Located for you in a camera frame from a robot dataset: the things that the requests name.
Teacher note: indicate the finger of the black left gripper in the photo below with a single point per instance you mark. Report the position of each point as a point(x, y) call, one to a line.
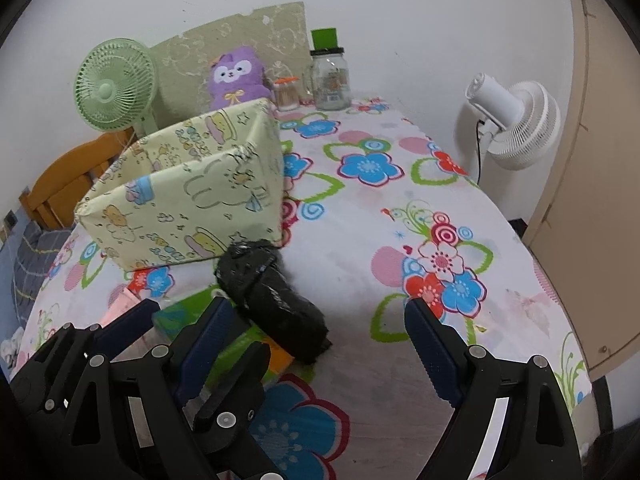
point(49, 378)

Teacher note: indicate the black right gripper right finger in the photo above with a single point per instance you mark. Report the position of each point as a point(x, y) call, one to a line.
point(537, 438)

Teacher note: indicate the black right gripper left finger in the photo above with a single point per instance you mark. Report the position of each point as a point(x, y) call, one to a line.
point(126, 418)

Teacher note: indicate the pink mask packet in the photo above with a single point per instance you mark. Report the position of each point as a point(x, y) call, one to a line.
point(123, 302)

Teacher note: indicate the grey plaid pillow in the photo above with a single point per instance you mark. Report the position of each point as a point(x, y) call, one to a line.
point(30, 264)

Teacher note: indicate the beige door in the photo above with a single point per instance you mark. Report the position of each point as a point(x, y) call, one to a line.
point(585, 230)

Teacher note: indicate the yellow cartoon paper box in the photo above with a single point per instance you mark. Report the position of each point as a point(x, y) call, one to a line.
point(189, 191)

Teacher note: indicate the floral tablecloth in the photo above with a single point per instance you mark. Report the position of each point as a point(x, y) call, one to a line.
point(374, 214)

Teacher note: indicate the green desk fan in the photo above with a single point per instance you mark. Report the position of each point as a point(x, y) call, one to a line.
point(116, 85)

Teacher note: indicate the white floor fan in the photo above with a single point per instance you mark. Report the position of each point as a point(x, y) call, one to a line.
point(517, 126)

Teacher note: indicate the green cartoon patterned board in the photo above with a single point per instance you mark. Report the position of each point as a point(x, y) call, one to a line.
point(278, 34)

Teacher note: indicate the purple plush toy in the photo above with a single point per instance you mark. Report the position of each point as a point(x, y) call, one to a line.
point(237, 77)

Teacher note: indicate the toothpick holder orange lid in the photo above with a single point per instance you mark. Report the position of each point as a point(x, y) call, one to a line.
point(285, 93)

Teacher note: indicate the glass jar with green lid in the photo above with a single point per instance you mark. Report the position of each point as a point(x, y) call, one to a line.
point(326, 79)

